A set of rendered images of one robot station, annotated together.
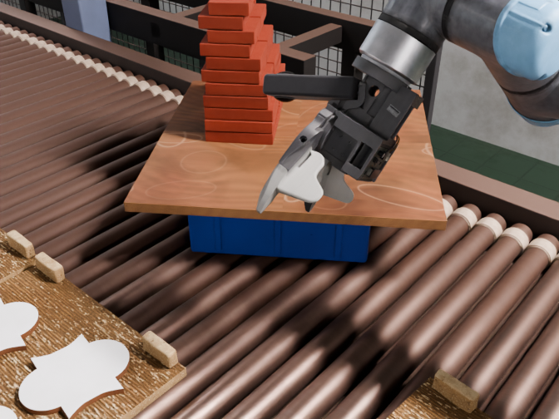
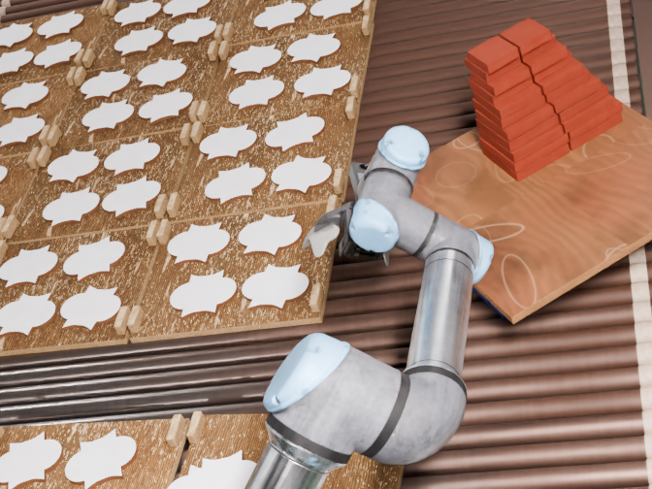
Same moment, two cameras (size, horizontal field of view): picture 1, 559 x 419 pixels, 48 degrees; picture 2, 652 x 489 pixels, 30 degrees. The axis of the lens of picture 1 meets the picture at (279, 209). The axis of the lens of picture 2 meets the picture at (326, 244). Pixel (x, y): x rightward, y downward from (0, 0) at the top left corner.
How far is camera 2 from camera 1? 1.81 m
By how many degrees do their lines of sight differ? 55
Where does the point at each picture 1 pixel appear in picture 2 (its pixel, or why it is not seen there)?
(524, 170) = not seen: outside the picture
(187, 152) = (458, 159)
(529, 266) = (605, 400)
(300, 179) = (319, 240)
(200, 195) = not seen: hidden behind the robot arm
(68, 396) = (259, 296)
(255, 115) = (505, 152)
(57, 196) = not seen: hidden behind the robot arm
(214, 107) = (483, 131)
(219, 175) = (446, 193)
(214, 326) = (370, 303)
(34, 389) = (252, 282)
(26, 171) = (425, 107)
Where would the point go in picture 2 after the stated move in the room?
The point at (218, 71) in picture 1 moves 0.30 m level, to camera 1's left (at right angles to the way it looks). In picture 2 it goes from (480, 105) to (390, 54)
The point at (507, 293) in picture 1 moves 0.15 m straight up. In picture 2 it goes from (552, 405) to (537, 345)
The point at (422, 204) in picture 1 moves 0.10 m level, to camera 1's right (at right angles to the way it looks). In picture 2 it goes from (521, 295) to (560, 322)
